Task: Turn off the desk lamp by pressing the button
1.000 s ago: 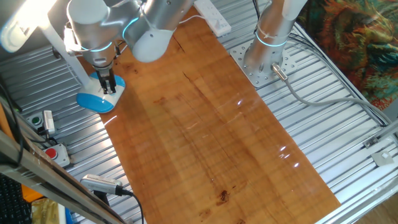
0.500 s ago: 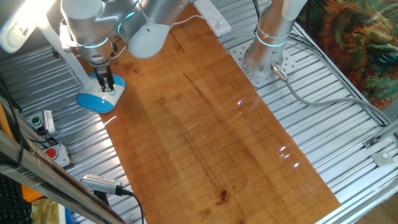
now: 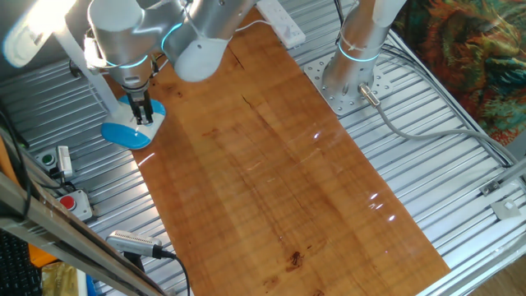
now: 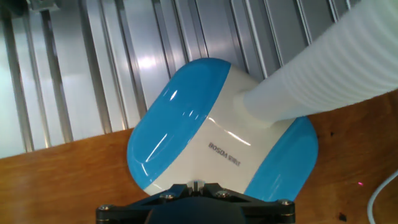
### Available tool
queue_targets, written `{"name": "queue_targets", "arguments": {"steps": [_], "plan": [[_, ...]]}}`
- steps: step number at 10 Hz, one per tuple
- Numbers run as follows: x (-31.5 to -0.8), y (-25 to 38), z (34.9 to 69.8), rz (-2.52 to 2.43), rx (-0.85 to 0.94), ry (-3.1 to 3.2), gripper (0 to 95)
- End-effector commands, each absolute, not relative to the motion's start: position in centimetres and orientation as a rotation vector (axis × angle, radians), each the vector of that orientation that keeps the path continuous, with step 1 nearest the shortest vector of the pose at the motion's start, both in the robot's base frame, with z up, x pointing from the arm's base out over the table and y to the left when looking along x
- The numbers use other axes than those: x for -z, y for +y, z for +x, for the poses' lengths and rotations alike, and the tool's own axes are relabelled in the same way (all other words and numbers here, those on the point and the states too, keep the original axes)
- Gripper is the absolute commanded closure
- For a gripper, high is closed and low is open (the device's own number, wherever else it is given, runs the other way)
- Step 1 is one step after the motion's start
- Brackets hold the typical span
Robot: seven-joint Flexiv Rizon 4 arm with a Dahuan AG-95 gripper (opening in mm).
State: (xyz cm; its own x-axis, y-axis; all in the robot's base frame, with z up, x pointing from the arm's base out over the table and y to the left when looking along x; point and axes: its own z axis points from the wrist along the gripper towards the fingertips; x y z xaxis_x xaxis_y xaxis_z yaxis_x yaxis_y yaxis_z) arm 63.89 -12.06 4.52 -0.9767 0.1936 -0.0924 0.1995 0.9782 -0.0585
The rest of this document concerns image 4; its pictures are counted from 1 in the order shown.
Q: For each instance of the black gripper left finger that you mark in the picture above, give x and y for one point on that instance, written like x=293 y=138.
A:
x=124 y=213

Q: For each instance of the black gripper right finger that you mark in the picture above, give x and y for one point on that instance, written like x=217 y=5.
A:
x=270 y=213

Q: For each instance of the blue and white desk lamp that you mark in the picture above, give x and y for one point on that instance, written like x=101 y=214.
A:
x=192 y=137

